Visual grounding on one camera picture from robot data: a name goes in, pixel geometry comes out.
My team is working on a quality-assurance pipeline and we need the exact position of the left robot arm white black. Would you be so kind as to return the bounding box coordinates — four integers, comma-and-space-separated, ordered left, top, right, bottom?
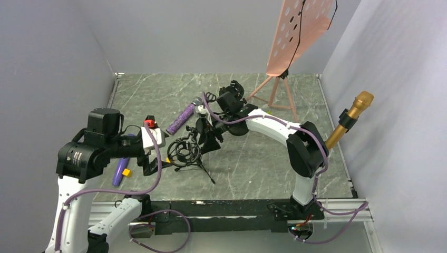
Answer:
46, 108, 167, 252

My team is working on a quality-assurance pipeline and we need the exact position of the yellow cube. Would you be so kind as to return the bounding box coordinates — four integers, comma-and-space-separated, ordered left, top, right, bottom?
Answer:
122, 168, 132, 177

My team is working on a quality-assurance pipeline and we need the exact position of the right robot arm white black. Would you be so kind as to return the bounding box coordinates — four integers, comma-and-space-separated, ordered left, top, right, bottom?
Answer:
193, 92, 328, 219

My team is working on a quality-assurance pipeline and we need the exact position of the black round base mic stand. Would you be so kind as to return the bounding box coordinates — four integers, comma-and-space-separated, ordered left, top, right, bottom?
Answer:
205, 92, 217, 103

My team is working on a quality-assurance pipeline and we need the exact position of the black tripod mic stand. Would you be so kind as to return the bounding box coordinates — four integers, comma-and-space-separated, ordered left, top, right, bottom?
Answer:
167, 125, 216, 184

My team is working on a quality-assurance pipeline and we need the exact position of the gold microphone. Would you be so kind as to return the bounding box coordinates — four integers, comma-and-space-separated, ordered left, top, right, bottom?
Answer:
325, 91, 374, 150

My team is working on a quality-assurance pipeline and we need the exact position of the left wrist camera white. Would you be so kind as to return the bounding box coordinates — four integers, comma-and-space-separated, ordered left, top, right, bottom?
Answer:
141, 120, 166, 153

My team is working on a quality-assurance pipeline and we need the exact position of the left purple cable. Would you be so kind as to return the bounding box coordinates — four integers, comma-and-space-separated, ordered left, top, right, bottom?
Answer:
54, 125, 163, 253

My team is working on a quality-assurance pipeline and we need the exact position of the black shock mount desk stand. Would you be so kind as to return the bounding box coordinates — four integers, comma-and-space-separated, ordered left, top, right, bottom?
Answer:
217, 80, 248, 137

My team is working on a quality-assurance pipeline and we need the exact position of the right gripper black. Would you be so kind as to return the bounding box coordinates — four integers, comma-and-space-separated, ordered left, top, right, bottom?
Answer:
198, 112, 234, 154

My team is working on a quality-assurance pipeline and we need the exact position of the glitter purple silver microphone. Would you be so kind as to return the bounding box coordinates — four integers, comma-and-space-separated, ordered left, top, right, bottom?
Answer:
166, 97, 203, 135

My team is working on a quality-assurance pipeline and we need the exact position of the pink music stand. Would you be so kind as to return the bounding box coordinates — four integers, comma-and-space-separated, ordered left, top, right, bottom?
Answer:
247, 0, 338, 121

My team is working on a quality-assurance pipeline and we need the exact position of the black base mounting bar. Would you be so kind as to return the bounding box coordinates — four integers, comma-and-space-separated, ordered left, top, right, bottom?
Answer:
132, 199, 321, 235

